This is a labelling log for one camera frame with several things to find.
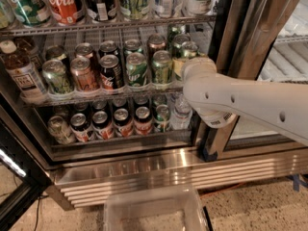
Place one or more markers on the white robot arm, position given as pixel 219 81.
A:
pixel 282 107

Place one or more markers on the green ginger ale can front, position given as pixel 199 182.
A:
pixel 161 68

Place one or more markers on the maroon can second row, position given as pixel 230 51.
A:
pixel 155 43

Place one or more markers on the green 7up can front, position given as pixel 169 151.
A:
pixel 136 69

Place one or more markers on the water bottle bottom shelf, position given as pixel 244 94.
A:
pixel 181 113

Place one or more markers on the green can behind 7up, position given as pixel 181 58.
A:
pixel 132 46

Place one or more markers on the coke can bottom front right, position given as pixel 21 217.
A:
pixel 143 121

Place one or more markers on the black coke can front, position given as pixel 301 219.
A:
pixel 111 72

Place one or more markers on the black can second row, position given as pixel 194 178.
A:
pixel 108 47

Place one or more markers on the coke can bottom front middle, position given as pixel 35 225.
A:
pixel 123 123

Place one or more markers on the stainless steel fridge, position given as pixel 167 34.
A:
pixel 250 40

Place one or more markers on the orange soda can front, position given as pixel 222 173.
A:
pixel 83 75

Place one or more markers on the orange can second row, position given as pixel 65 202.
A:
pixel 85 49

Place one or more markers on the coke can bottom front left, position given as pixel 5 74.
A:
pixel 102 125

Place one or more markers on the coke can bottom far left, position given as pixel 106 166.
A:
pixel 82 128

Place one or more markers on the dark green can second row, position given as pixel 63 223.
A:
pixel 57 52

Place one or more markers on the pale green can front left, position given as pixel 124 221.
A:
pixel 54 73

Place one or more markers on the pale can bottom left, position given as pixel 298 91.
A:
pixel 60 130

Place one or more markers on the open black fridge door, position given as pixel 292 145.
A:
pixel 22 180

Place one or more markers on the clear label bottle top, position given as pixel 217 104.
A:
pixel 167 8

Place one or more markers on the green bottle top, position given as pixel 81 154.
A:
pixel 134 9

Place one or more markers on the black cola bottle top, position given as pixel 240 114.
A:
pixel 101 10

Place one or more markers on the clear plastic bin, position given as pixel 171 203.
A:
pixel 175 208

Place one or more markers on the iced tea bottle rear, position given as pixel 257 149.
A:
pixel 28 44

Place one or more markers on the iced tea bottle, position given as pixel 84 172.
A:
pixel 28 44
pixel 20 67

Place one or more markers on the teal label bottle top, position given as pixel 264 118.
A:
pixel 31 13

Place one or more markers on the iced tea bottle front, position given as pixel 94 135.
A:
pixel 20 67

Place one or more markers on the top wire shelf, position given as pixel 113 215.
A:
pixel 93 27

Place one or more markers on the wire shelf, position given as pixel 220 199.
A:
pixel 93 27
pixel 75 97

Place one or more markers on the middle wire shelf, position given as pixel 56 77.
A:
pixel 75 97

